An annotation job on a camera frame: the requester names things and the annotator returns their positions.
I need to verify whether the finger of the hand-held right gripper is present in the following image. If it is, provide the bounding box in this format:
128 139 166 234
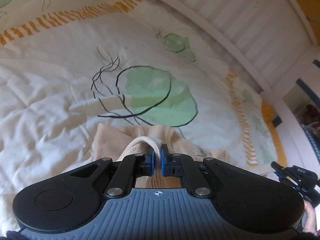
271 161 287 180

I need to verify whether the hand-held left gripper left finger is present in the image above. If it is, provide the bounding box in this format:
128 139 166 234
69 148 156 197

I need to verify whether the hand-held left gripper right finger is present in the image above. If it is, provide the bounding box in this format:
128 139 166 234
161 144 253 198

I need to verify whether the beige knit sweater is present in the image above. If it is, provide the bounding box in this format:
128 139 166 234
94 123 228 167

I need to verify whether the person's right hand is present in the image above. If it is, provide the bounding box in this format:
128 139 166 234
303 202 318 233

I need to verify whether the leaf print bedspread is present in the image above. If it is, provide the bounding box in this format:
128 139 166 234
0 0 285 233

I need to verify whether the white bed frame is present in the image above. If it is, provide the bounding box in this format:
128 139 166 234
124 0 320 180

